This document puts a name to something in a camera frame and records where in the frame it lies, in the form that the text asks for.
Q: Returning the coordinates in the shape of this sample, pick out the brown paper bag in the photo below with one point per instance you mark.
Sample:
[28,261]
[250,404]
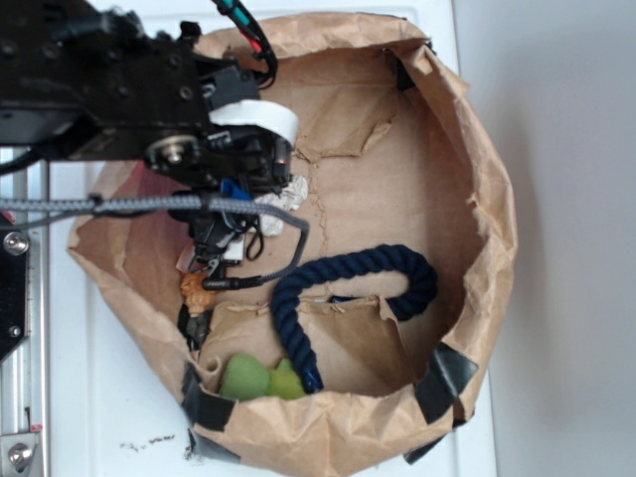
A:
[394,153]

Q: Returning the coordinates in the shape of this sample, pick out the green plush toy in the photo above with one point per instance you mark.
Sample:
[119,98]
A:
[246,378]

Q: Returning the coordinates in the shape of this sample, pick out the white paper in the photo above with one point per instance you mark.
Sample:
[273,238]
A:
[289,199]

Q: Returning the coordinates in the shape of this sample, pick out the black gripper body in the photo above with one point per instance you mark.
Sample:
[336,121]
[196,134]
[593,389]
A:
[245,154]

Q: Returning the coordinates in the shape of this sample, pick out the black bracket plate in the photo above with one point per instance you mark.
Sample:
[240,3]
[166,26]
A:
[15,246]

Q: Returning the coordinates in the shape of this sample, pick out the aluminium frame rail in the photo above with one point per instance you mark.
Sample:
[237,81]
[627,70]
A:
[25,447]

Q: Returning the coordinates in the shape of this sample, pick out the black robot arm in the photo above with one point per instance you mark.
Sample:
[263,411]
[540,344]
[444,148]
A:
[80,84]

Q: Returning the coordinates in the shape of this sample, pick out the orange conch seashell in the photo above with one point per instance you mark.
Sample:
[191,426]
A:
[196,298]

